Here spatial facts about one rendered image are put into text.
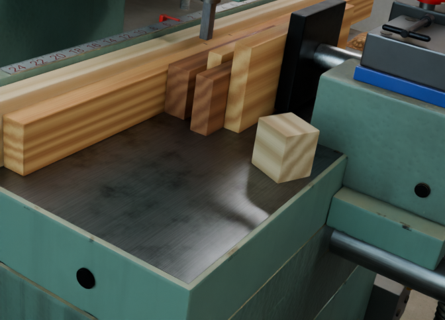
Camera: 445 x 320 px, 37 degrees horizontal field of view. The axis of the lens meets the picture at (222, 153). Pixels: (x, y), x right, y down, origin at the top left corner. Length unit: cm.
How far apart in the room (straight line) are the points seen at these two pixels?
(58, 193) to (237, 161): 14
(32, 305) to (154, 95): 19
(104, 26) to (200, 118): 28
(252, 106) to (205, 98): 5
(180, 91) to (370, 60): 16
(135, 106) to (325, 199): 17
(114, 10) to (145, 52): 23
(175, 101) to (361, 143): 16
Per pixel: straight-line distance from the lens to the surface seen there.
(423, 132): 53
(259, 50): 55
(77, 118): 50
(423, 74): 54
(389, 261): 60
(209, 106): 54
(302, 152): 50
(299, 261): 55
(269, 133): 49
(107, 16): 80
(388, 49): 54
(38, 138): 47
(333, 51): 61
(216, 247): 42
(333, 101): 55
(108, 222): 43
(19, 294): 56
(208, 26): 62
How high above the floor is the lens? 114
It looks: 27 degrees down
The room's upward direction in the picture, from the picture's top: 8 degrees clockwise
